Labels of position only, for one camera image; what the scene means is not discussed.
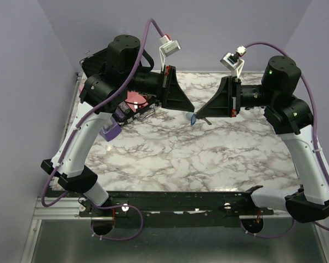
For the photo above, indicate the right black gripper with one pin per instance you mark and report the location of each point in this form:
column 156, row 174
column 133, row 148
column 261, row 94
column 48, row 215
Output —
column 226, row 101

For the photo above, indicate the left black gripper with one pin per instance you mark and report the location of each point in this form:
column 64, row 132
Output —
column 172, row 96

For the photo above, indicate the blue key tag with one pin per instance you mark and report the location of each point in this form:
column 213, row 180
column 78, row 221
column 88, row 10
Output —
column 193, row 119

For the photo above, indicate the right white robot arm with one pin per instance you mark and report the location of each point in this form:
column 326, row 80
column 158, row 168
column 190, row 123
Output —
column 294, row 122

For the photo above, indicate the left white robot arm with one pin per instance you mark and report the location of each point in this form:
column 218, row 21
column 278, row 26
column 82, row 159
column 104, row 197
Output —
column 111, row 73

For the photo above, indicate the white microphone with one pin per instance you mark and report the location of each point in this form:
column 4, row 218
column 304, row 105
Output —
column 189, row 114

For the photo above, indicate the black poker chip case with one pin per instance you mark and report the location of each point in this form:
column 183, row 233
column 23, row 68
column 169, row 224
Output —
column 134, row 105

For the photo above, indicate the purple metronome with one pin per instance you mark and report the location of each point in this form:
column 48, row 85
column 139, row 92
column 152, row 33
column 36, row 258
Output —
column 111, row 132

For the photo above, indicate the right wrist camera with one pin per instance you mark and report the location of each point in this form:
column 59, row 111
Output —
column 234, row 61

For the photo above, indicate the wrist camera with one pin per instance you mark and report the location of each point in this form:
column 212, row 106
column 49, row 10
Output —
column 167, row 48
column 234, row 61

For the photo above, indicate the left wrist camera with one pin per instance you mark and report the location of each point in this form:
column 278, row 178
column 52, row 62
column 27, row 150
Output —
column 167, row 48

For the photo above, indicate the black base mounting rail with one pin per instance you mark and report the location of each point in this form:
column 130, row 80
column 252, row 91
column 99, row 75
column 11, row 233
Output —
column 128, row 209

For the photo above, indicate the aluminium frame profile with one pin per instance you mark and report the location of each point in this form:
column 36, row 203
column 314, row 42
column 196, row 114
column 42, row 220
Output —
column 65, row 210

